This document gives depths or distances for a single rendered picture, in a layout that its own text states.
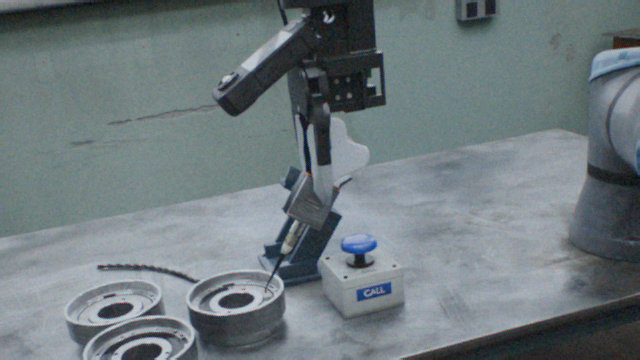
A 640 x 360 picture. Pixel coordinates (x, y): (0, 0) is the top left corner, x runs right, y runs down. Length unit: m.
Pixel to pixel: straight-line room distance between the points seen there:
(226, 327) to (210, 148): 1.68
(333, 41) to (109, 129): 1.67
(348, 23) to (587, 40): 2.28
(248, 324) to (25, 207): 1.73
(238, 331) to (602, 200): 0.45
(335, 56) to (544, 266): 0.35
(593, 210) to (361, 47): 0.35
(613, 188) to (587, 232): 0.06
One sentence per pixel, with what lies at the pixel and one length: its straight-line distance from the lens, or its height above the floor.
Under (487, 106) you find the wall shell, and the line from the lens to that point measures 2.72.
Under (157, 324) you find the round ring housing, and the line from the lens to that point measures 0.72.
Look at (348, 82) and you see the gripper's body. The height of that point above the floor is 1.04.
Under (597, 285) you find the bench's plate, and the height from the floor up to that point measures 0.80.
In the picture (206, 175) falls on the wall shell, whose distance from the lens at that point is 2.37.
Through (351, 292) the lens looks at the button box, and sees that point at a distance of 0.73.
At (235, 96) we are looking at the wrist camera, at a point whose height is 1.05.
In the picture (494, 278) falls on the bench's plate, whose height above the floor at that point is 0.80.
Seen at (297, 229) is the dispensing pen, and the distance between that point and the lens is 0.73.
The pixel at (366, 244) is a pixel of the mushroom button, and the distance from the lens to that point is 0.74.
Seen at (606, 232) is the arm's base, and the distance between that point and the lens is 0.87.
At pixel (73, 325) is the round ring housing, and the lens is 0.75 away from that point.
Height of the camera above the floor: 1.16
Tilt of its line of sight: 21 degrees down
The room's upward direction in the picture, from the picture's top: 7 degrees counter-clockwise
